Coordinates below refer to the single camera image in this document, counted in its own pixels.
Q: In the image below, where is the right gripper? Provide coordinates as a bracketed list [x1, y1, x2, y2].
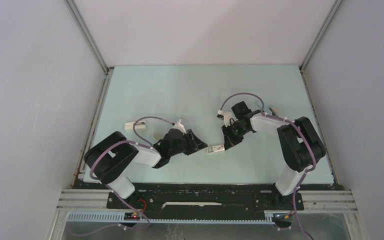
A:
[221, 122, 250, 151]

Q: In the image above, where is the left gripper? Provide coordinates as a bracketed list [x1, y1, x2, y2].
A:
[168, 128, 207, 157]

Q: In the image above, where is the white staple box sleeve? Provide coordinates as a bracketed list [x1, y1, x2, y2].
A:
[211, 144, 225, 153]

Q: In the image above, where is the white stapler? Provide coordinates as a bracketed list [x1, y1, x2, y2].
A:
[124, 120, 147, 131]

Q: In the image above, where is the staple tray box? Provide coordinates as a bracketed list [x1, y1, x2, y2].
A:
[206, 147, 214, 153]

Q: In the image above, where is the light blue stapler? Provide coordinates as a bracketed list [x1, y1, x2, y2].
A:
[255, 101, 265, 112]

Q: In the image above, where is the olive green stapler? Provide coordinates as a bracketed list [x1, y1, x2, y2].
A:
[153, 132, 164, 142]

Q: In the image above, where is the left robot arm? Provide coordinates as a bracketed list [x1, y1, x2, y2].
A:
[83, 127, 208, 208]

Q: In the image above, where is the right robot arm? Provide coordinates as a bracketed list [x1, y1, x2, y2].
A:
[217, 101, 326, 209]

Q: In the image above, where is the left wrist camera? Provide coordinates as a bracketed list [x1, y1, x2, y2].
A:
[172, 118, 187, 134]

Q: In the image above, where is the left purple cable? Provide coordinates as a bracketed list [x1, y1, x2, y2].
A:
[67, 115, 176, 238]

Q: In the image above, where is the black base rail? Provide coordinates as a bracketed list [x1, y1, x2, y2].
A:
[106, 183, 304, 221]

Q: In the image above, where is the right aluminium frame post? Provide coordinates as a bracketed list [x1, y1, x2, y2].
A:
[299, 0, 345, 73]

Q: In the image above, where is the aluminium frame post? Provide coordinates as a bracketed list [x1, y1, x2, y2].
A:
[299, 0, 345, 73]
[64, 0, 110, 75]

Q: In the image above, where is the left aluminium frame post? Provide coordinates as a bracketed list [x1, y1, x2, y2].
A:
[64, 0, 110, 75]

